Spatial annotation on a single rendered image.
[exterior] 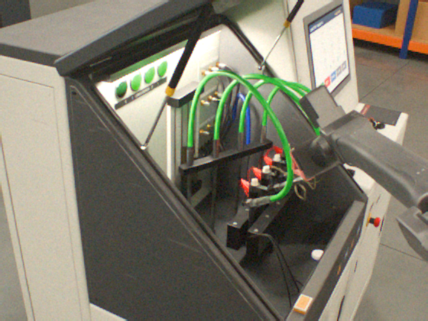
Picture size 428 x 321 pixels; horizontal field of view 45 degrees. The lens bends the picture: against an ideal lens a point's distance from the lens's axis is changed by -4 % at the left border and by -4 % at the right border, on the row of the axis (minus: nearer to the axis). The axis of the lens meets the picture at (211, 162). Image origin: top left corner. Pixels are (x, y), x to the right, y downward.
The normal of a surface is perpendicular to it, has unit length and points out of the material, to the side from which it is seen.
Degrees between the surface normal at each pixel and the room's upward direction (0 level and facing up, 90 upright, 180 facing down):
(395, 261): 0
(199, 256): 90
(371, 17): 90
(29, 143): 90
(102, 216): 90
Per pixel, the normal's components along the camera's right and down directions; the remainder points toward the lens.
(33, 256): -0.47, 0.41
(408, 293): 0.04, -0.88
